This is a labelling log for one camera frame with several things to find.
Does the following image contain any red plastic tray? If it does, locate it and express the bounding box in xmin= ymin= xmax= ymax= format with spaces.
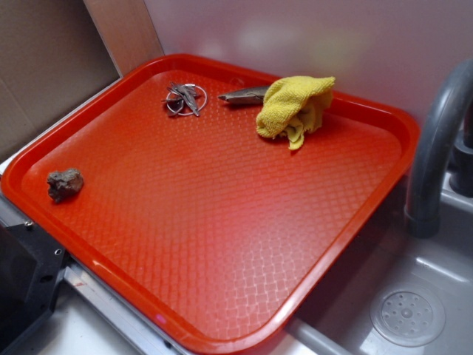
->
xmin=1 ymin=55 xmax=419 ymax=354

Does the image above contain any yellow microfiber cloth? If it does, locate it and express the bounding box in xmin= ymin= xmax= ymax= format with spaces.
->
xmin=256 ymin=76 xmax=336 ymax=151

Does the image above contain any grey-brown rock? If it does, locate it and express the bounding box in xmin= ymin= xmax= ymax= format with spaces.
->
xmin=47 ymin=168 xmax=84 ymax=203

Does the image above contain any grey plastic sink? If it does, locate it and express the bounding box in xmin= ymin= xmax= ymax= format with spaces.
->
xmin=287 ymin=170 xmax=473 ymax=355

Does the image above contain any grey sink faucet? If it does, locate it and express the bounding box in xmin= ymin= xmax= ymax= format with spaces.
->
xmin=404 ymin=59 xmax=472 ymax=238

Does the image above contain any round sink drain strainer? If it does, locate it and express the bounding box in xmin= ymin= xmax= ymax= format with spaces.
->
xmin=370 ymin=283 xmax=446 ymax=348

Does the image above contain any brown cardboard panel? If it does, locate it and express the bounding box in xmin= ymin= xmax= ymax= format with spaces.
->
xmin=1 ymin=1 xmax=163 ymax=160

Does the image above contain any black metal bracket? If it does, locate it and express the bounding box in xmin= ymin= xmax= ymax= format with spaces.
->
xmin=1 ymin=224 xmax=68 ymax=354

